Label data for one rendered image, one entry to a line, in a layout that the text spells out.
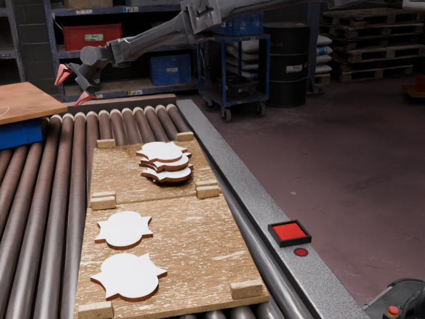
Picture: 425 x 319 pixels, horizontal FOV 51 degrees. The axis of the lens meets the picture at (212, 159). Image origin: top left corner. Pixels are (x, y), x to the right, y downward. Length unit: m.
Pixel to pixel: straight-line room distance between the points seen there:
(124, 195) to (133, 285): 0.39
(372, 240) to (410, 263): 0.26
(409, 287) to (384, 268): 0.51
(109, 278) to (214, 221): 0.30
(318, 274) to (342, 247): 1.75
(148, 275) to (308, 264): 0.33
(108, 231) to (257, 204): 0.39
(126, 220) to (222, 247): 0.24
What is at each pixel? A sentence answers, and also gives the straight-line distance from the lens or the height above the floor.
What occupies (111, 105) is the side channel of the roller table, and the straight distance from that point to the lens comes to 2.03.
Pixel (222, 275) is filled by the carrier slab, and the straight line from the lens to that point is 0.89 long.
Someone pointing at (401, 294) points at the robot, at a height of 0.24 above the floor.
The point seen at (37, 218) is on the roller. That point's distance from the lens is 1.20.
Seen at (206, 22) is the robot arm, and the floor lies 1.36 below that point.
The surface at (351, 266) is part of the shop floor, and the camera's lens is 2.56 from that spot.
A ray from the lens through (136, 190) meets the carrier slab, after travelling 1.22.
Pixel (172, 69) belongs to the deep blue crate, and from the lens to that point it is 5.64.
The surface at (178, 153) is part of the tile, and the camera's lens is 1.26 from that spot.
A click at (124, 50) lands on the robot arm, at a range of 1.43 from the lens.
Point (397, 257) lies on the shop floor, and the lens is 2.71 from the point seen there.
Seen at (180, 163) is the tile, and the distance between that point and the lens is 1.22.
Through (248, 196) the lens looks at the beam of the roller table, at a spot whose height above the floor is 0.91.
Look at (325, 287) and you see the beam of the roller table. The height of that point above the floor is 0.91.
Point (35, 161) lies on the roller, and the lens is 1.57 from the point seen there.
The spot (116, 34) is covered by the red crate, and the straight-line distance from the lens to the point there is 5.42.
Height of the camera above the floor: 1.49
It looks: 23 degrees down
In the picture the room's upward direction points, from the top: 1 degrees counter-clockwise
